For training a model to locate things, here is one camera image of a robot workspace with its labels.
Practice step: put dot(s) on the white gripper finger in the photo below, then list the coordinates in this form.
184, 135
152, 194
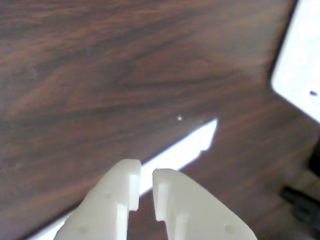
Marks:
105, 205
200, 212

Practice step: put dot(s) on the white perforated plastic tray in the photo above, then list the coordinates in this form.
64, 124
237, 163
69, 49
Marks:
300, 62

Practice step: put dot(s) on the white paper-wrapped straw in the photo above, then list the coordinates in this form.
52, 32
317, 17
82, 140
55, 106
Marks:
190, 145

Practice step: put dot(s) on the black blurry object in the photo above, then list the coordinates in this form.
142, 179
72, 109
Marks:
302, 200

